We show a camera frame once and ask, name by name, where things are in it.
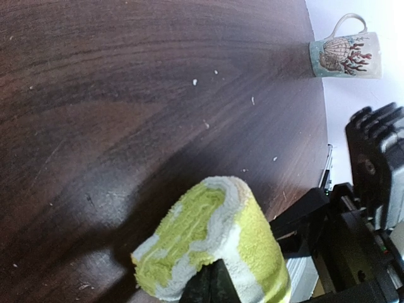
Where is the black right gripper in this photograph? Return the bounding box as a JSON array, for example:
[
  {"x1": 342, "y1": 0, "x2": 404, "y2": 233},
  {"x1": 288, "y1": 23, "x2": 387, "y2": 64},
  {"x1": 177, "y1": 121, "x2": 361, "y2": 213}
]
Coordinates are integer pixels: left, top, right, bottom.
[{"x1": 270, "y1": 183, "x2": 403, "y2": 302}]

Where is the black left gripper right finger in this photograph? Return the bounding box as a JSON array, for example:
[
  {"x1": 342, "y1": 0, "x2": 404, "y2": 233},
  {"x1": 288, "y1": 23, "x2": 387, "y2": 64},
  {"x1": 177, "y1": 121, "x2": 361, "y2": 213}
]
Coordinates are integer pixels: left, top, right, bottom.
[{"x1": 210, "y1": 259, "x2": 241, "y2": 303}]

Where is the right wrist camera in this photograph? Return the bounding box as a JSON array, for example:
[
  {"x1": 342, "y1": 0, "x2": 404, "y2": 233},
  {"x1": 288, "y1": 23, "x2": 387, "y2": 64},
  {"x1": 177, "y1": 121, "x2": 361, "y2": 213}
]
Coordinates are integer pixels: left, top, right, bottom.
[{"x1": 345, "y1": 102, "x2": 403, "y2": 230}]

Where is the green crocodile pattern towel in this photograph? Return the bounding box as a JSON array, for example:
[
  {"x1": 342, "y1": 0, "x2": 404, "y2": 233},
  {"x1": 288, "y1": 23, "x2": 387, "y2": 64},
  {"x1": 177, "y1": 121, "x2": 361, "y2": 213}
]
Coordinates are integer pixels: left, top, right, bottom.
[{"x1": 131, "y1": 176, "x2": 291, "y2": 302}]

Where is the aluminium front rail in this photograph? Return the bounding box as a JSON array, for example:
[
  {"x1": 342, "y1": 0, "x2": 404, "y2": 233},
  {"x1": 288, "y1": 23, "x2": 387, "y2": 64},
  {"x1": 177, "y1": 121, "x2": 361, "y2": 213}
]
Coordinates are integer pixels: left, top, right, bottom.
[{"x1": 287, "y1": 144, "x2": 333, "y2": 302}]

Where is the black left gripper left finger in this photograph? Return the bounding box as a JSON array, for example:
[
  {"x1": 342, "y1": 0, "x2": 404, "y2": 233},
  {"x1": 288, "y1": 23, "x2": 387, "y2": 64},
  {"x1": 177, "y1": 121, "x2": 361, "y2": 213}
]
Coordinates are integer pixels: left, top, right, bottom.
[{"x1": 179, "y1": 266, "x2": 211, "y2": 303}]

